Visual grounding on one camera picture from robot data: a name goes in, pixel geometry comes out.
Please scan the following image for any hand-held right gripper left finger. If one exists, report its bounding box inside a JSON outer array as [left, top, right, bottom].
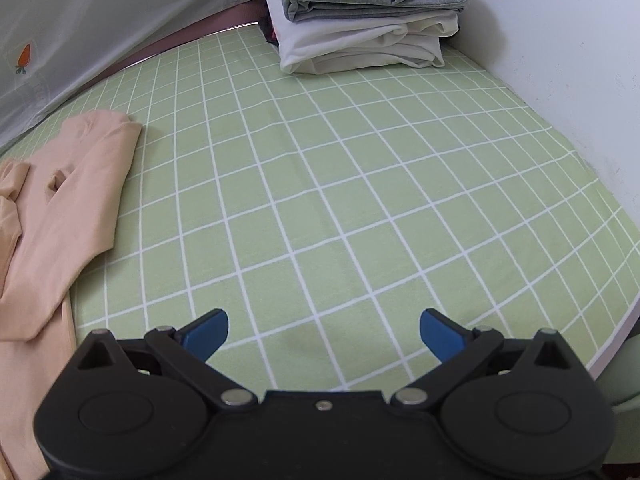
[[77, 309, 254, 411]]

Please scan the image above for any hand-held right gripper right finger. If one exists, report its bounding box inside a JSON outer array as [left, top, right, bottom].
[[394, 309, 571, 409]]

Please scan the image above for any pink bed rail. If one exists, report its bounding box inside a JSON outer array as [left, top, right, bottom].
[[112, 2, 266, 77]]

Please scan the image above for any dark patterned cloth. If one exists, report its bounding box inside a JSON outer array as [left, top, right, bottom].
[[257, 7, 283, 47]]

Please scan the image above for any white folded garment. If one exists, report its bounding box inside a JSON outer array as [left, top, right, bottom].
[[262, 0, 460, 75]]

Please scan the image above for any peach long-sleeve sweater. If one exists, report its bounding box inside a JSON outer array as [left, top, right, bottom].
[[0, 110, 143, 480]]

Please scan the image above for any white carrot-print blanket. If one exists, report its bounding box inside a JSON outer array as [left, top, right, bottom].
[[0, 0, 267, 148]]

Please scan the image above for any green checked bed sheet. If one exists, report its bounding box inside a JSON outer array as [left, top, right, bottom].
[[0, 25, 640, 396]]

